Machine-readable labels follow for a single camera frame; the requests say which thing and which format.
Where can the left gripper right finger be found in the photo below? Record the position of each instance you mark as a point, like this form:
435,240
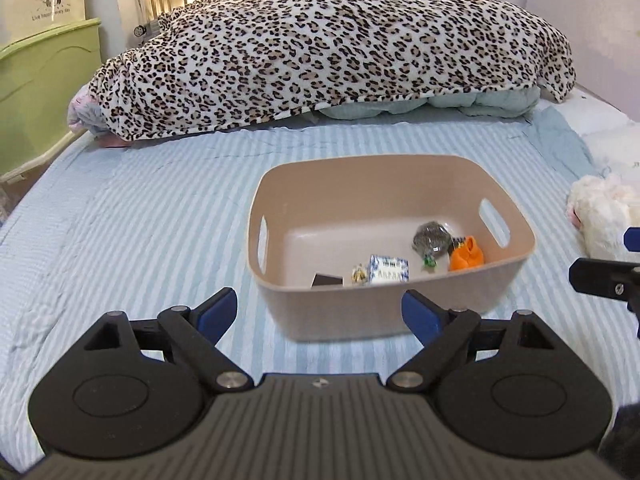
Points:
445,336

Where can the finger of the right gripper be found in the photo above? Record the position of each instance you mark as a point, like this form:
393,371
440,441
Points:
606,279
632,239

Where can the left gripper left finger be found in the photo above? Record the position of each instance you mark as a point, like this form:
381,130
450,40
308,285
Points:
192,335

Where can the orange knitted pouch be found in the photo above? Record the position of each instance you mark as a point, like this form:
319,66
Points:
468,256

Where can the blue white porcelain-pattern box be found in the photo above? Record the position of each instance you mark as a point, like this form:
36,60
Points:
385,269

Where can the clear bag of dried herbs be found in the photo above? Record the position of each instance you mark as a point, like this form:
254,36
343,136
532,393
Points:
431,241

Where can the leopard print hair scrunchie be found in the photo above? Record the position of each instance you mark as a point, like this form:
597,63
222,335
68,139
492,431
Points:
360,275

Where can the small black box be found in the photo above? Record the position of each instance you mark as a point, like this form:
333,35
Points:
326,280

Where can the white plush toy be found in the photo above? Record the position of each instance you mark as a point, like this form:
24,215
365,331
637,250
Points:
603,209

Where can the beige plastic storage basket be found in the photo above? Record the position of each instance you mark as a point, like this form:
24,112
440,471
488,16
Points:
328,215

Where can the pink cloth under blanket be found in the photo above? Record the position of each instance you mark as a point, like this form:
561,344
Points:
85,114

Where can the leopard print blanket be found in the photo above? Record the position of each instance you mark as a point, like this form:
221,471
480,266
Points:
219,65

